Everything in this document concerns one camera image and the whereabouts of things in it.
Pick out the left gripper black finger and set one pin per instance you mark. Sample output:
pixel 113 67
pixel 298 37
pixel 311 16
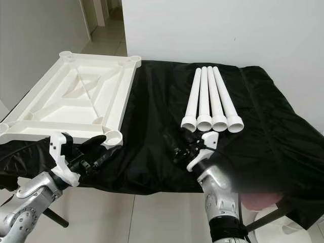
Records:
pixel 93 144
pixel 110 156

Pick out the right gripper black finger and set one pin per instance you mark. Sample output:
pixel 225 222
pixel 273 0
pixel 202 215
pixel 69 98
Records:
pixel 174 143

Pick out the white plastic table top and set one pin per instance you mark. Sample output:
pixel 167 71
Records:
pixel 81 96

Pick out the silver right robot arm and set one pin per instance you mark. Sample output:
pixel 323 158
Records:
pixel 215 187

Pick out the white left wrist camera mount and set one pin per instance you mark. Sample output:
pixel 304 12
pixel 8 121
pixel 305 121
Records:
pixel 58 152

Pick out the white plastic table leg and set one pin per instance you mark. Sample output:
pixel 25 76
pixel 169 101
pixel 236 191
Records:
pixel 193 98
pixel 225 98
pixel 214 98
pixel 203 98

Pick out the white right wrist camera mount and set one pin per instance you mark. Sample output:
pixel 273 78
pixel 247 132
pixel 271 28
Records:
pixel 207 142

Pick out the white door frame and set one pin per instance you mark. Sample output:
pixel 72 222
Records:
pixel 98 10

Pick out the black cloth table cover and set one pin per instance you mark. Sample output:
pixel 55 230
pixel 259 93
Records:
pixel 157 101

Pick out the white round stool base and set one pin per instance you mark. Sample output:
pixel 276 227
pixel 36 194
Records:
pixel 291 225

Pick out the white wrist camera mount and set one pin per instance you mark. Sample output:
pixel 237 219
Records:
pixel 58 152
pixel 207 142

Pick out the pink stool seat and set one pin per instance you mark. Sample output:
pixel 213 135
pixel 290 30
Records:
pixel 263 200

